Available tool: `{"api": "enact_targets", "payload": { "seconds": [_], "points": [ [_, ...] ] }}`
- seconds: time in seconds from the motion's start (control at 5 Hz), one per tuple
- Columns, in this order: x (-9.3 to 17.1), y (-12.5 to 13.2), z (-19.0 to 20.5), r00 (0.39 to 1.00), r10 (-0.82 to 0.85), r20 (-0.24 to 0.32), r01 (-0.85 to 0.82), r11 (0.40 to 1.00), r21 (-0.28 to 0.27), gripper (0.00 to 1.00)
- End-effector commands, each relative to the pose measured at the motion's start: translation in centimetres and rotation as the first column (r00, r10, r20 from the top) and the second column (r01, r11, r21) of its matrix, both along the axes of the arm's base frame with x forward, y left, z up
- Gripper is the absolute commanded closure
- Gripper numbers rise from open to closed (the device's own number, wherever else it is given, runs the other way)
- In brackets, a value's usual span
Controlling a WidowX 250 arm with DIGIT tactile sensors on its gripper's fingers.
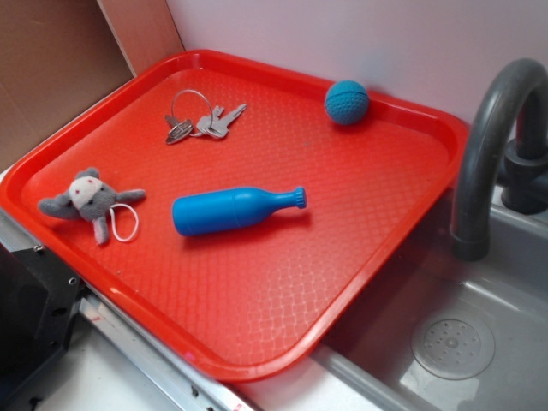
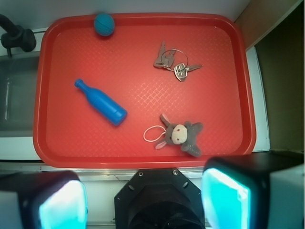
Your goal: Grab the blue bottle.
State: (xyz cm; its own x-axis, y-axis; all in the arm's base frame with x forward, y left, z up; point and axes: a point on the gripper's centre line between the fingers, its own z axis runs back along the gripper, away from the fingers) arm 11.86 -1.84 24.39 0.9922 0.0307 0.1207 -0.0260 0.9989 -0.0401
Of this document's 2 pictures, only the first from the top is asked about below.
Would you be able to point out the blue plastic bottle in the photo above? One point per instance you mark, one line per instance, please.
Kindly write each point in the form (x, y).
(234, 208)

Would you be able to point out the red plastic tray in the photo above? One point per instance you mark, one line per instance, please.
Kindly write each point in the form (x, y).
(247, 303)

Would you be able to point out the blue dimpled ball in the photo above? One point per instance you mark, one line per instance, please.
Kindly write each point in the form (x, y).
(346, 102)

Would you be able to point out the grey plush toy animal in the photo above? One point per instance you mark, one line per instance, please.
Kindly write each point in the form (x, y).
(90, 199)

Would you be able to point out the grey plastic sink basin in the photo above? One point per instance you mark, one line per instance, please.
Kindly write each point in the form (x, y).
(432, 332)

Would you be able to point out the grey toy faucet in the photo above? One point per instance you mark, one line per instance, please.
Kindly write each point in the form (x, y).
(507, 145)

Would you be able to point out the brown cardboard panel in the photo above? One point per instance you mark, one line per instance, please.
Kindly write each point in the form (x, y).
(59, 58)

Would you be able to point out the silver key bunch with ring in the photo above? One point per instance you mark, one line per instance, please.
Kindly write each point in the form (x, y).
(215, 125)

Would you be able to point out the silver metal rail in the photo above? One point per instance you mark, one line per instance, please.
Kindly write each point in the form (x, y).
(111, 364)

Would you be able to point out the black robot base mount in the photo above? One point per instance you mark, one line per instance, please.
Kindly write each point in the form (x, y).
(40, 296)

